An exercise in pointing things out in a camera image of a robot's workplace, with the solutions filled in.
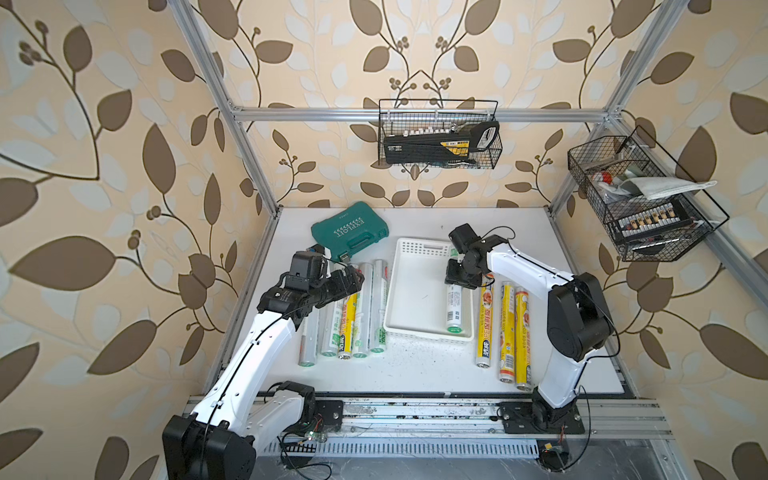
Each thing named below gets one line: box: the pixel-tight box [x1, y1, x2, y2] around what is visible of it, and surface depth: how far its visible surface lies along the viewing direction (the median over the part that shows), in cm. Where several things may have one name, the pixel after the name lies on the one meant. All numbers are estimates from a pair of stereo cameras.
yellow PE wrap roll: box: [499, 281, 515, 384], surface depth 86 cm
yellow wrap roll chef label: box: [476, 273, 495, 369], surface depth 87 cm
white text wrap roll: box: [320, 299, 343, 357], surface depth 87 cm
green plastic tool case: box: [311, 201, 389, 261], surface depth 110 cm
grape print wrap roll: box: [298, 306, 319, 368], surface depth 85 cm
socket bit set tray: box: [617, 201, 692, 239], surface depth 68 cm
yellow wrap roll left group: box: [338, 293, 359, 360], surface depth 88 cm
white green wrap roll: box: [446, 284, 463, 334], surface depth 84 cm
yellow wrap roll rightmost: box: [515, 287, 532, 392], surface depth 81 cm
